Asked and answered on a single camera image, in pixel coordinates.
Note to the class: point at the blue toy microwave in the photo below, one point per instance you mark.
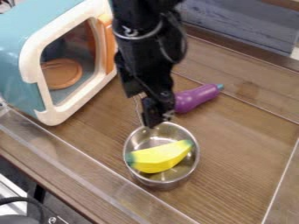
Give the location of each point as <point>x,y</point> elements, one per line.
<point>43,30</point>

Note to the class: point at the orange microwave turntable plate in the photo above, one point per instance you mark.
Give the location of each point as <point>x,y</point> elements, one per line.
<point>62,73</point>

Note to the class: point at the purple toy eggplant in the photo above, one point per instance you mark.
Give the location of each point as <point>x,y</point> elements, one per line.
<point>189,99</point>

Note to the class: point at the yellow toy banana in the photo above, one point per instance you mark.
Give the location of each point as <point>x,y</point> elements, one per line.
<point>159,158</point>

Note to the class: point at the silver pot with handle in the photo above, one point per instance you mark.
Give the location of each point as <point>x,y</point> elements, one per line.
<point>165,134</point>

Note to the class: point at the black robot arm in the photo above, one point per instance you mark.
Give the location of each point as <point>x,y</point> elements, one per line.
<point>151,45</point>

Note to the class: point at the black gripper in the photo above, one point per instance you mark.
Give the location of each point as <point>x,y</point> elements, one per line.
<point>155,82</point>

